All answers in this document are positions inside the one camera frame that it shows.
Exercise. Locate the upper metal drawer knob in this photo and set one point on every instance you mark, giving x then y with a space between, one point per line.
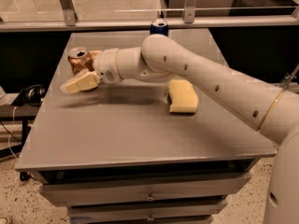
150 198

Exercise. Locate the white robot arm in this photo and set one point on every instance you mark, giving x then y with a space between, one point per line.
268 109

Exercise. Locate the blue Pepsi can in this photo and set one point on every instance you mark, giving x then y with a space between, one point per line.
159 26

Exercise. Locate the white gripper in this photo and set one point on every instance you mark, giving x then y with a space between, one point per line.
106 64

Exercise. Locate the metal railing frame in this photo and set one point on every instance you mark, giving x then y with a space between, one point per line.
87 15

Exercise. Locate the yellow sponge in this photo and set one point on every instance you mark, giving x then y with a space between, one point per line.
183 97

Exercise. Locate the lower grey drawer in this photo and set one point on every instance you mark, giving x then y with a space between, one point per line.
162 211

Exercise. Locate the black headphones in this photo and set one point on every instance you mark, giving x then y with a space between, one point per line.
32 96

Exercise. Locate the lower metal drawer knob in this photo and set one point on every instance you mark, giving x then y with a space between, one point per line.
150 218

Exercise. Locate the metal drawer knob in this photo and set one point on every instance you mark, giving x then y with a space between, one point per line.
150 218
150 198

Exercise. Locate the grey drawer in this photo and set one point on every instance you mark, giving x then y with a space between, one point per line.
162 211
136 190

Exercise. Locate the orange soda can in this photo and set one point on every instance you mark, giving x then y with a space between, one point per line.
80 59

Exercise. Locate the upper grey drawer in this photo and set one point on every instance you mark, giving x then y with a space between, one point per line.
136 190

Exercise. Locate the grey drawer cabinet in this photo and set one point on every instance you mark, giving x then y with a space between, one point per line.
125 131

